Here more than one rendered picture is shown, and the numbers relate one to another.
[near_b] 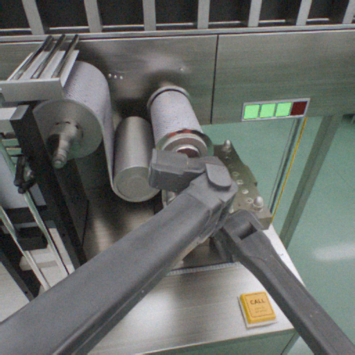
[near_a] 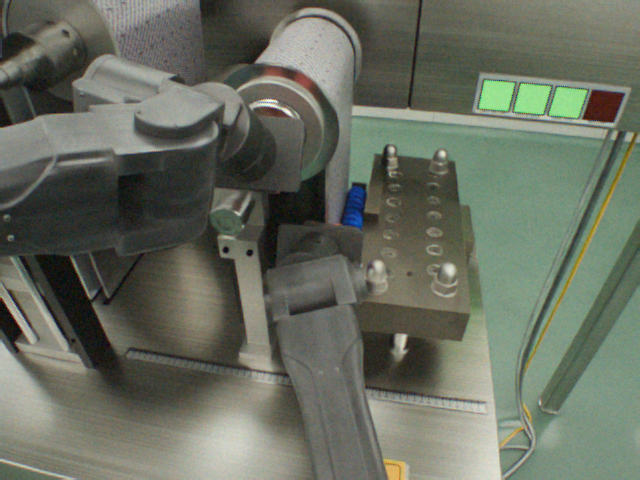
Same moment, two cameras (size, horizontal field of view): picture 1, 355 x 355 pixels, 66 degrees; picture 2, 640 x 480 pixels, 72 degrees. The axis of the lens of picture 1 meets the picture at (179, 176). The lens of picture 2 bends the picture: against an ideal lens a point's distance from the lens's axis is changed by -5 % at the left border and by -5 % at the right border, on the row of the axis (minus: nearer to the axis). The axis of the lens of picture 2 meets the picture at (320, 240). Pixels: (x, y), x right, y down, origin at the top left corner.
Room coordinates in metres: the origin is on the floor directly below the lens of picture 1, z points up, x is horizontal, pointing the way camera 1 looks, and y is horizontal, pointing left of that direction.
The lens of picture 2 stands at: (0.11, -0.22, 1.48)
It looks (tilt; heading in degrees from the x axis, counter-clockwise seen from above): 40 degrees down; 19
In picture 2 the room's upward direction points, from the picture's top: straight up
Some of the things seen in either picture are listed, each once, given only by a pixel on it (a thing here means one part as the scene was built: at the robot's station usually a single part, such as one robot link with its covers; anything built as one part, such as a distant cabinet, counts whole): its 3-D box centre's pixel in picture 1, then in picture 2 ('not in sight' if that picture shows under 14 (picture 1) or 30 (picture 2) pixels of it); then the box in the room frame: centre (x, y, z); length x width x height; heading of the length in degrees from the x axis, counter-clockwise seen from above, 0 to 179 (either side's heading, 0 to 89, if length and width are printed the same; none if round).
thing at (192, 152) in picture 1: (184, 157); (271, 132); (0.53, -0.01, 1.25); 0.07 x 0.02 x 0.07; 99
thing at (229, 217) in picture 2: (174, 201); (229, 217); (0.46, 0.01, 1.18); 0.04 x 0.02 x 0.04; 99
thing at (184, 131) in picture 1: (184, 154); (274, 127); (0.54, -0.01, 1.25); 0.15 x 0.01 x 0.15; 99
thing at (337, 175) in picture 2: not in sight; (339, 180); (0.67, -0.05, 1.11); 0.23 x 0.01 x 0.18; 9
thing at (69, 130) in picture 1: (65, 139); (45, 54); (0.48, 0.23, 1.33); 0.06 x 0.06 x 0.06; 9
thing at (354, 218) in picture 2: not in sight; (351, 226); (0.67, -0.07, 1.03); 0.21 x 0.04 x 0.03; 9
